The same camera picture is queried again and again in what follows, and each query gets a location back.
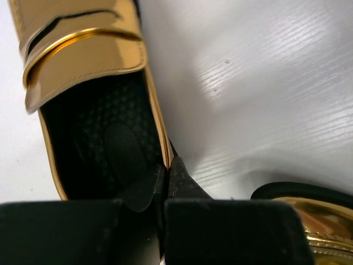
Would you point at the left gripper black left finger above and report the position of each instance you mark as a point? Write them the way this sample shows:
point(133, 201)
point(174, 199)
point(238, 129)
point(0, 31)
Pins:
point(123, 230)

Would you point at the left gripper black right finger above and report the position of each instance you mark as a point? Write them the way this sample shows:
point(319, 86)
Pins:
point(202, 230)

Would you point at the gold loafer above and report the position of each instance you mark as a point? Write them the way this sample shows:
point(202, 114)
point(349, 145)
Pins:
point(326, 216)
point(86, 74)

